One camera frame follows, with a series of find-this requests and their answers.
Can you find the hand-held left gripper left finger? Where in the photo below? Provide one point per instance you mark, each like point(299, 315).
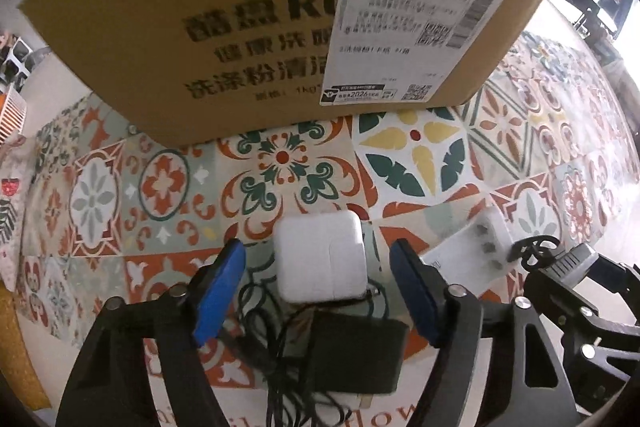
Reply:
point(220, 292)

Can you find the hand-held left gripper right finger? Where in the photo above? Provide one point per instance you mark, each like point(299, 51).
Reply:
point(415, 292)

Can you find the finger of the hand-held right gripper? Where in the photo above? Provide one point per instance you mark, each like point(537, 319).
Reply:
point(575, 267)

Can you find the white charger cube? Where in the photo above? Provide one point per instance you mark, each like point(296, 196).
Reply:
point(320, 252)

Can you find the brown cardboard box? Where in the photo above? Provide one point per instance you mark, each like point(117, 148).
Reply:
point(200, 7)

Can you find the small white box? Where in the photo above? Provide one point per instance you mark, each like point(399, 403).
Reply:
point(465, 247)

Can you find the black power adapter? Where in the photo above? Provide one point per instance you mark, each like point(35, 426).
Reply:
point(355, 352)

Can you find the patterned tablecloth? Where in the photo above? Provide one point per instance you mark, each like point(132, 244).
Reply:
point(280, 187)

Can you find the yellow woven box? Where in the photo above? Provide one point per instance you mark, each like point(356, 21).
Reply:
point(20, 357)

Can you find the floral tissue pouch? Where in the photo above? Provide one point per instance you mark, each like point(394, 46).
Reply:
point(10, 197)

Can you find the white fruit basket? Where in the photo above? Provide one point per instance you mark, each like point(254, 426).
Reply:
point(12, 117)

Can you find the white shoe rack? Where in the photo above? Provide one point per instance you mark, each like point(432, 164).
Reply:
point(20, 54)

